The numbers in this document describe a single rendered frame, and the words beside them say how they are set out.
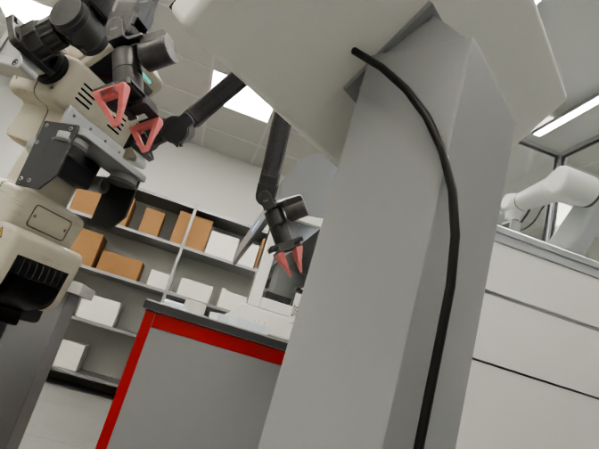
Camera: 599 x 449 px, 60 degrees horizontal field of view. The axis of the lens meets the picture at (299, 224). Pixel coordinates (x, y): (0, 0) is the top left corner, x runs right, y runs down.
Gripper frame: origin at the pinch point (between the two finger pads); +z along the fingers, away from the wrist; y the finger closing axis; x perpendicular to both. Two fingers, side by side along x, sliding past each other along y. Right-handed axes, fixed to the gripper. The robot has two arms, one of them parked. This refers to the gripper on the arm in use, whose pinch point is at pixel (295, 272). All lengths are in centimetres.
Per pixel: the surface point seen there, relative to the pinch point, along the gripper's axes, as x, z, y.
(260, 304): 84, 3, 1
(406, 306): -108, 13, -19
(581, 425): -50, 52, 34
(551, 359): -50, 38, 33
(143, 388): 15, 17, -50
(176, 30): 205, -213, 28
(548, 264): -51, 20, 42
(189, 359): 14.7, 13.3, -35.9
